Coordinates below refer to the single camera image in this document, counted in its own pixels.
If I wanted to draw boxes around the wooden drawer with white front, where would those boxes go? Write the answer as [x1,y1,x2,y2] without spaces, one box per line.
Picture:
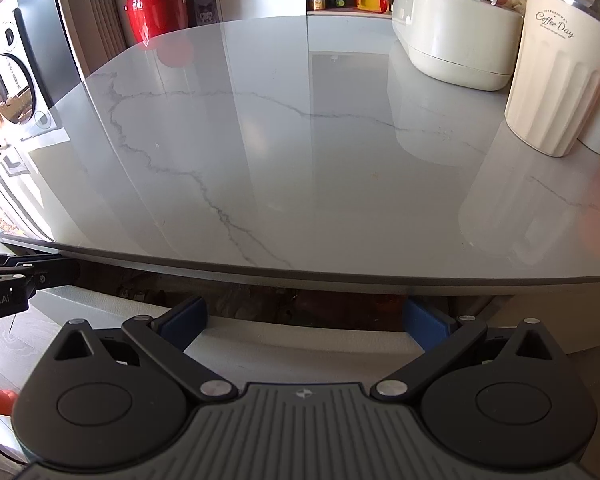
[27,266,461,376]

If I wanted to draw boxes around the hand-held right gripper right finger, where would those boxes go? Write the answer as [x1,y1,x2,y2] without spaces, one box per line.
[370,299,557,403]

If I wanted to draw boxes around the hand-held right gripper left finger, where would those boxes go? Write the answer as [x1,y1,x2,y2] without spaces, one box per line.
[55,296,238,404]

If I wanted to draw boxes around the cream ribbed canister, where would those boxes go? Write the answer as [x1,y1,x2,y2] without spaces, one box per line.
[504,0,600,158]

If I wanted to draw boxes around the white washing machine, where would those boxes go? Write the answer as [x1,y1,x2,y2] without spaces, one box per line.
[0,7,58,138]

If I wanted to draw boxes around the red pedal bin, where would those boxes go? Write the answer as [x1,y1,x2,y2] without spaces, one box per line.
[125,0,187,47]

